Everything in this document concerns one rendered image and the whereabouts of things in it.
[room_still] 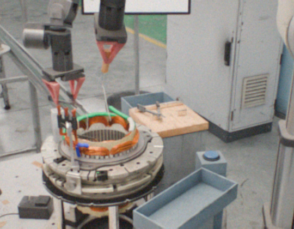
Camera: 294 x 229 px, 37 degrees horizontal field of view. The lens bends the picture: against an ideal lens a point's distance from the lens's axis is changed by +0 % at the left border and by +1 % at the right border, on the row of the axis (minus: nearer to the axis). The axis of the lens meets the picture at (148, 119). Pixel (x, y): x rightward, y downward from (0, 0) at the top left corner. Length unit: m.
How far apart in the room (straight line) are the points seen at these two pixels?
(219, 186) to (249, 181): 2.02
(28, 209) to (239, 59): 2.29
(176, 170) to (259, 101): 2.29
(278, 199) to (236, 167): 2.13
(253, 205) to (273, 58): 1.26
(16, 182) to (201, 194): 0.79
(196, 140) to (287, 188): 0.37
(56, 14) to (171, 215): 0.58
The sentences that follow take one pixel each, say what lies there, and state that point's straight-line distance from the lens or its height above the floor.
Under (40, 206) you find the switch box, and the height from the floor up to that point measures 0.83.
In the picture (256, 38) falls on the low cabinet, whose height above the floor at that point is 0.84.
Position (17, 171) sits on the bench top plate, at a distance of 1.71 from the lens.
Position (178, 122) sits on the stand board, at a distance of 1.35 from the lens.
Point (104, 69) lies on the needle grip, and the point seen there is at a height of 1.31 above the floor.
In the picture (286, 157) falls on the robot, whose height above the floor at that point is 1.12.
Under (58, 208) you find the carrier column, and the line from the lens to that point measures 1.23.
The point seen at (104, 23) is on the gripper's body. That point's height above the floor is 1.43.
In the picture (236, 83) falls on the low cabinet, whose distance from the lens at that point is 3.40.
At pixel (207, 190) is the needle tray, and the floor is 1.02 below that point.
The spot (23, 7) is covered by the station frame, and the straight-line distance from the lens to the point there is 3.71.
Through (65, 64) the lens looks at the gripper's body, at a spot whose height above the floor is 1.28.
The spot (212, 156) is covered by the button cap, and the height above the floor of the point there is 1.04.
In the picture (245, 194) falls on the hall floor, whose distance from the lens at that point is 2.97.
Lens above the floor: 1.63
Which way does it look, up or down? 24 degrees down
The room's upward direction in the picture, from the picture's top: straight up
